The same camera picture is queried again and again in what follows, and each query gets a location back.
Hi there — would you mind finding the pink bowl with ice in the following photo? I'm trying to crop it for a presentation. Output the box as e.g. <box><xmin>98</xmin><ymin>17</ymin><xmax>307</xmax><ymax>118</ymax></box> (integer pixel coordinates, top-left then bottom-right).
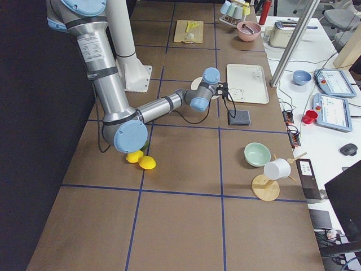
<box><xmin>237</xmin><ymin>21</ymin><xmax>261</xmax><ymax>42</ymax></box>

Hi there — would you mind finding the black monitor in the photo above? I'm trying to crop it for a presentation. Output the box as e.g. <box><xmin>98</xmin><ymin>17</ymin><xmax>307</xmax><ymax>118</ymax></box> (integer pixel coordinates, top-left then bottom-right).
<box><xmin>320</xmin><ymin>162</ymin><xmax>360</xmax><ymax>258</ymax></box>

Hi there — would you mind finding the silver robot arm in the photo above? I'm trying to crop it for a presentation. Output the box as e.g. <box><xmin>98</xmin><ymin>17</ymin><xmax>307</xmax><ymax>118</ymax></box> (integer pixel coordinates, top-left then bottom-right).
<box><xmin>46</xmin><ymin>1</ymin><xmax>220</xmax><ymax>153</ymax></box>

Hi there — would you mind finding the wire cup rack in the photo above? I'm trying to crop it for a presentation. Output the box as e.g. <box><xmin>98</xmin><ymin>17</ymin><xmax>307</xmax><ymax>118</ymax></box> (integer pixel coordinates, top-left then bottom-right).
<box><xmin>219</xmin><ymin>1</ymin><xmax>250</xmax><ymax>27</ymax></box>

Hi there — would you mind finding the black computer mouse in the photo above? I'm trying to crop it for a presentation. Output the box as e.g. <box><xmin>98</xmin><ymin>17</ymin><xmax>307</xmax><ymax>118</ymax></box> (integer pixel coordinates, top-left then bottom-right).
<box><xmin>339</xmin><ymin>143</ymin><xmax>358</xmax><ymax>156</ymax></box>

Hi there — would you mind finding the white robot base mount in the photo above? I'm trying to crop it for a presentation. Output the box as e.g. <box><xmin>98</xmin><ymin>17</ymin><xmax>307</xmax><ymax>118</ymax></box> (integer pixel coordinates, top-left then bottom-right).
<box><xmin>124</xmin><ymin>58</ymin><xmax>152</xmax><ymax>93</ymax></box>

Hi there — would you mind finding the wooden mug stand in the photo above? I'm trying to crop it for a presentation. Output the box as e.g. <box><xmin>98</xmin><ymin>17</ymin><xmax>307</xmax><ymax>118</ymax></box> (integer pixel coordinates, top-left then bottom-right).
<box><xmin>252</xmin><ymin>152</ymin><xmax>307</xmax><ymax>202</ymax></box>

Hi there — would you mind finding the white steamed bun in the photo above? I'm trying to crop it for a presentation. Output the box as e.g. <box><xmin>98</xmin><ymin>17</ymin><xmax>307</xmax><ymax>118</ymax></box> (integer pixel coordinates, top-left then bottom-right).
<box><xmin>185</xmin><ymin>33</ymin><xmax>195</xmax><ymax>41</ymax></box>

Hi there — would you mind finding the mint green bowl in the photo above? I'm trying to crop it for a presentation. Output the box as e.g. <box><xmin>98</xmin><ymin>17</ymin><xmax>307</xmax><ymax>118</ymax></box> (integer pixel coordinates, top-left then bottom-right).
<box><xmin>244</xmin><ymin>142</ymin><xmax>271</xmax><ymax>167</ymax></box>

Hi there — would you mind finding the aluminium frame post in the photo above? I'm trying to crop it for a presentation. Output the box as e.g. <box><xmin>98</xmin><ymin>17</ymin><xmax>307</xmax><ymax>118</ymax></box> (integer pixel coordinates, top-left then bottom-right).
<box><xmin>270</xmin><ymin>0</ymin><xmax>320</xmax><ymax>87</ymax></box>

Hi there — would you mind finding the teach pendant tablet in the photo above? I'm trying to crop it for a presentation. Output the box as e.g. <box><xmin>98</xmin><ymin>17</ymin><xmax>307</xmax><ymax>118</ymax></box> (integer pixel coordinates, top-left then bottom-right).
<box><xmin>312</xmin><ymin>93</ymin><xmax>353</xmax><ymax>132</ymax></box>
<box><xmin>314</xmin><ymin>68</ymin><xmax>356</xmax><ymax>98</ymax></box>

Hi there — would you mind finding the yellow lemon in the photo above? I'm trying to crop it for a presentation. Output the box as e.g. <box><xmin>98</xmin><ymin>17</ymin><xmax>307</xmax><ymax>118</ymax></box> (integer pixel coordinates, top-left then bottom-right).
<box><xmin>138</xmin><ymin>155</ymin><xmax>156</xmax><ymax>170</ymax></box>
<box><xmin>126</xmin><ymin>150</ymin><xmax>144</xmax><ymax>163</ymax></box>

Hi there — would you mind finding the cream round plate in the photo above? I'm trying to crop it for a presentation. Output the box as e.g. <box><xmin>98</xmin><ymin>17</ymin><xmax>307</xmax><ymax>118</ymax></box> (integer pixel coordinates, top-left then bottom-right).
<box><xmin>191</xmin><ymin>77</ymin><xmax>219</xmax><ymax>100</ymax></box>

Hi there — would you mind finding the red bottle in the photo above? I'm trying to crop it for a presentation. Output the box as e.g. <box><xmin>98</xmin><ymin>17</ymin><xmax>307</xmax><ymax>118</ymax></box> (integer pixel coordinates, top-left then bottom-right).
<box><xmin>258</xmin><ymin>0</ymin><xmax>272</xmax><ymax>25</ymax></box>

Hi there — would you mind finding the white mug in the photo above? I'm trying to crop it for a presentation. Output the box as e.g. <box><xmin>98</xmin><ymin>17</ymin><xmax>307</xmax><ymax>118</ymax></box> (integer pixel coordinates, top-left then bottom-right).
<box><xmin>263</xmin><ymin>158</ymin><xmax>291</xmax><ymax>180</ymax></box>

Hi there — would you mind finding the red cup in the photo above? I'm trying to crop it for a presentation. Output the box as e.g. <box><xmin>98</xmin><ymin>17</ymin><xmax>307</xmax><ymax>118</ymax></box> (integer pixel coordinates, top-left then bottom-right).
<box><xmin>302</xmin><ymin>110</ymin><xmax>318</xmax><ymax>124</ymax></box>

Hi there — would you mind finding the black power strip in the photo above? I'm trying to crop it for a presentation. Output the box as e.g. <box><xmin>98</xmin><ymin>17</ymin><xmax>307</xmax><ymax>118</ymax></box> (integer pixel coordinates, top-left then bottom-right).
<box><xmin>282</xmin><ymin>110</ymin><xmax>301</xmax><ymax>150</ymax></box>

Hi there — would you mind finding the grey folded cloth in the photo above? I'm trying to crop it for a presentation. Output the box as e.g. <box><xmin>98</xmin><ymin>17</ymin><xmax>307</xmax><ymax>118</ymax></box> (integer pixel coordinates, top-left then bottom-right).
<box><xmin>227</xmin><ymin>110</ymin><xmax>251</xmax><ymax>126</ymax></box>

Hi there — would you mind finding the white bear tray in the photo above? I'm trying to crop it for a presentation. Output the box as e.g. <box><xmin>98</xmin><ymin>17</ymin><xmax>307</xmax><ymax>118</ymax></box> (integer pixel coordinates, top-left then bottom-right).
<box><xmin>226</xmin><ymin>64</ymin><xmax>269</xmax><ymax>104</ymax></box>

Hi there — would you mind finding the blue bowl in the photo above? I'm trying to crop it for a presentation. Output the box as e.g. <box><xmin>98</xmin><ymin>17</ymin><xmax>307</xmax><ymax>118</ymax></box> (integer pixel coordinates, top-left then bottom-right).
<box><xmin>293</xmin><ymin>70</ymin><xmax>312</xmax><ymax>85</ymax></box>

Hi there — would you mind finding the cream toaster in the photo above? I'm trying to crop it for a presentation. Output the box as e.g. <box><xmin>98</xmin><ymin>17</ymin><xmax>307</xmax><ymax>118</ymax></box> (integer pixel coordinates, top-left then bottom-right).
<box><xmin>268</xmin><ymin>20</ymin><xmax>297</xmax><ymax>48</ymax></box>

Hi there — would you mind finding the black label box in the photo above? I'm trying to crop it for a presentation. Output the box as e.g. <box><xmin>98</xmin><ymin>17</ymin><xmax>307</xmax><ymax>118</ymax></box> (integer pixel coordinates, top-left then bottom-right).
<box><xmin>296</xmin><ymin>159</ymin><xmax>323</xmax><ymax>203</ymax></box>

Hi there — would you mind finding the wooden cutting board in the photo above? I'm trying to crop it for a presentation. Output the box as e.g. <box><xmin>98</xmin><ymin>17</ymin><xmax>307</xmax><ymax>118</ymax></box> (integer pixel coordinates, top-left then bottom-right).
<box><xmin>173</xmin><ymin>20</ymin><xmax>204</xmax><ymax>43</ymax></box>

